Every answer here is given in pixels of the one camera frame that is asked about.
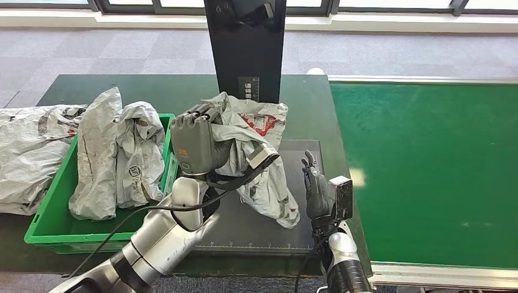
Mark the dark green table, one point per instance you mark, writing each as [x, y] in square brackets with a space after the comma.
[141, 89]

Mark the green conveyor belt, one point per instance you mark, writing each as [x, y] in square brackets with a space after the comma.
[425, 161]

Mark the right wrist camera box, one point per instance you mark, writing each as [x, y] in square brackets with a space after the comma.
[342, 198]

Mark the grey parcel bag red print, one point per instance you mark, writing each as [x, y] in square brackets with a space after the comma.
[139, 161]

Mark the dark window frame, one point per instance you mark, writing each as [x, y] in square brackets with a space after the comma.
[129, 8]

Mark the white conveyor roller cap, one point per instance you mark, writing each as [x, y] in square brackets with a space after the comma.
[315, 71]

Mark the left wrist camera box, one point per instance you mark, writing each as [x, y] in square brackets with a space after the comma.
[261, 155]

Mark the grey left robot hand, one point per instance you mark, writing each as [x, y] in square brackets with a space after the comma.
[194, 145]

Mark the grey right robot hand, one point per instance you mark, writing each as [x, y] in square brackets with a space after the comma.
[317, 194]

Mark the black yellow ruler label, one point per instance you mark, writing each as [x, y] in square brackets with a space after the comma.
[249, 89]

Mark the aluminium conveyor frame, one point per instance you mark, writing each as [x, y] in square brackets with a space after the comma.
[445, 277]

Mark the grey parcel bag red splash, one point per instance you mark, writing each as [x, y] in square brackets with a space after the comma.
[267, 190]

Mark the plain grey parcel bag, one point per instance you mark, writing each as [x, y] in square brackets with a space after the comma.
[97, 161]

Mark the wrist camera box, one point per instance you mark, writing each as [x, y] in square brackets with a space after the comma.
[261, 155]
[342, 198]

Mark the white window sill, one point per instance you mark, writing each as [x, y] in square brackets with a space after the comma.
[81, 19]

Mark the black inbound scanning machine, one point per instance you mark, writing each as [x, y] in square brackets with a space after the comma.
[247, 52]

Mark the crumpled grey parcel bag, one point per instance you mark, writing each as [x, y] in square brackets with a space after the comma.
[28, 161]

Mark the green plastic crate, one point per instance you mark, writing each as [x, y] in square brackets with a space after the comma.
[52, 234]

